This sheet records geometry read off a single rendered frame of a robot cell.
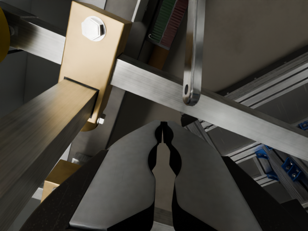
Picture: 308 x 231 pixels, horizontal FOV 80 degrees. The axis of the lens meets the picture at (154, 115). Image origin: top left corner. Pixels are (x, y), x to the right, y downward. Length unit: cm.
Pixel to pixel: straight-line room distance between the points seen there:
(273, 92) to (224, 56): 31
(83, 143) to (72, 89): 28
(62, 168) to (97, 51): 22
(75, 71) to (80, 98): 4
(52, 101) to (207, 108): 16
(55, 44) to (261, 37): 105
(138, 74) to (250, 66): 101
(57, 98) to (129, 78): 8
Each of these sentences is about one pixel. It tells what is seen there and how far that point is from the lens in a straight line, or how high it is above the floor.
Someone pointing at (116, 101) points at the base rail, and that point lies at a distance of 38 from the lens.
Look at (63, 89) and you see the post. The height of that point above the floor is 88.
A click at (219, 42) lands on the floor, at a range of 109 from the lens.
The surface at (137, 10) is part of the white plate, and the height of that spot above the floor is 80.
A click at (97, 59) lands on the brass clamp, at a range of 20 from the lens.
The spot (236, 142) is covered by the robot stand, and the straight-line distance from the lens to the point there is 110.
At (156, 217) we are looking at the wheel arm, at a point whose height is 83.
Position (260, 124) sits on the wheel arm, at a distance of 26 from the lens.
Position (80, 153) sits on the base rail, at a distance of 48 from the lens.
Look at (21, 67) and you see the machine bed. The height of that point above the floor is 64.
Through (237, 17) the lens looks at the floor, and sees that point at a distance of 111.
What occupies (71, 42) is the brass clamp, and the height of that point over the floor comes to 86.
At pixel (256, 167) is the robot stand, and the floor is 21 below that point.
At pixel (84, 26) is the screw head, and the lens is 19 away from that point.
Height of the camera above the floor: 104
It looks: 62 degrees down
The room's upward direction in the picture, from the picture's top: 175 degrees counter-clockwise
